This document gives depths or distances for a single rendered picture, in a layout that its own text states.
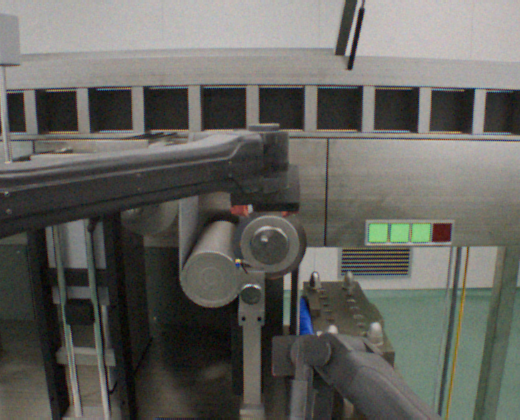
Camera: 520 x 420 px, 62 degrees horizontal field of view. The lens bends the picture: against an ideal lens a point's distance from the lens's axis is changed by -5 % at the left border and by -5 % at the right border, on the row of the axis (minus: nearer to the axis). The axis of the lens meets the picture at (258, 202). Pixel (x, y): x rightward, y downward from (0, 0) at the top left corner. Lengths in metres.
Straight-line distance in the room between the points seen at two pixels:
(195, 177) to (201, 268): 0.53
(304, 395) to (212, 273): 0.35
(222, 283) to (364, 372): 0.44
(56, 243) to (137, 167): 0.50
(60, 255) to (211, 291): 0.31
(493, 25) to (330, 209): 2.97
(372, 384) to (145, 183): 0.36
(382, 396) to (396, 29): 3.32
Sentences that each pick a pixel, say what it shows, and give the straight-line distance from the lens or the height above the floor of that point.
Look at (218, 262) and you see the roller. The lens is 0.93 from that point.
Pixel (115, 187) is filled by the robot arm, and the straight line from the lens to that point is 0.37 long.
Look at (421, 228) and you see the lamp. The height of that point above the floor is 1.20.
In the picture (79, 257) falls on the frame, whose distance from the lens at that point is 0.88.
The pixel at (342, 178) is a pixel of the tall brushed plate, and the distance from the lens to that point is 1.23.
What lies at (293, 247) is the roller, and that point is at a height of 1.25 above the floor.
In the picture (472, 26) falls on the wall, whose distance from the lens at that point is 3.93.
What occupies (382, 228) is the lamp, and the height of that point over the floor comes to 1.20.
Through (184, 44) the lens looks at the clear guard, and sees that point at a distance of 1.23.
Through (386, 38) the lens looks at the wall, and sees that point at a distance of 3.69.
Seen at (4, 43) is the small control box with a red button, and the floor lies 1.65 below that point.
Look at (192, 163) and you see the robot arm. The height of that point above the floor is 1.46.
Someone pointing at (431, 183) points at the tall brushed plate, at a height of 1.32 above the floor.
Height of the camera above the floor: 1.51
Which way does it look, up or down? 11 degrees down
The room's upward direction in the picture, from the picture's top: straight up
